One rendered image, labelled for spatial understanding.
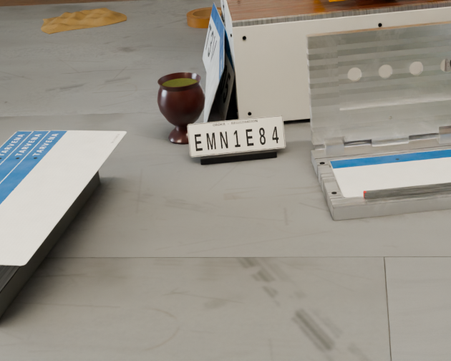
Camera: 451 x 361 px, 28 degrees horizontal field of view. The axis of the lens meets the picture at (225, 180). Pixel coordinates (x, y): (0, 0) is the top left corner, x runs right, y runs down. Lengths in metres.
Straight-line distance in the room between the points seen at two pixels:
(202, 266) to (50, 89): 0.83
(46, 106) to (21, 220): 0.67
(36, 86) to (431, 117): 0.88
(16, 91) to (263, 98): 0.59
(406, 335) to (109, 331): 0.35
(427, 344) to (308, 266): 0.22
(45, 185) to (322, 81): 0.46
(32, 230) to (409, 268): 0.49
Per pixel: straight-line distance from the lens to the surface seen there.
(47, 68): 2.07
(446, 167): 1.41
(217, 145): 1.50
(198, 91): 1.55
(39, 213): 1.20
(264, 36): 1.56
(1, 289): 1.17
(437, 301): 1.13
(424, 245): 1.24
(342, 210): 1.29
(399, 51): 1.44
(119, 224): 1.34
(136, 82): 1.91
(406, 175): 1.38
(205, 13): 2.32
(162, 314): 1.12
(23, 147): 1.42
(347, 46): 1.42
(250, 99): 1.60
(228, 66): 1.68
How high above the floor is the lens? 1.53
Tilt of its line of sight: 26 degrees down
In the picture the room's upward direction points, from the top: 5 degrees counter-clockwise
